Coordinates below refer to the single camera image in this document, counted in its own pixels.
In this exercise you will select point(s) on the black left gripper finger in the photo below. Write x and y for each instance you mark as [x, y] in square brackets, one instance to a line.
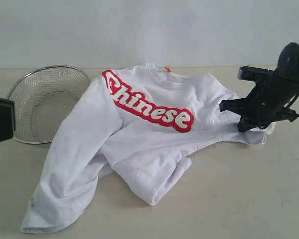
[7, 119]

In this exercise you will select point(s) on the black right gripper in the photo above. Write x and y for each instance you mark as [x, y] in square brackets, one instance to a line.
[264, 105]

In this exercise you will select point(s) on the white t-shirt red lettering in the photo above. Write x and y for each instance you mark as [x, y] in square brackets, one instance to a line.
[141, 122]

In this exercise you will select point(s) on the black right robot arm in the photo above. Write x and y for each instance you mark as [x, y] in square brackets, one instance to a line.
[288, 68]

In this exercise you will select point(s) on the round metal mesh basket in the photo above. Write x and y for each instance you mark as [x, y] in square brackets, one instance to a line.
[43, 98]

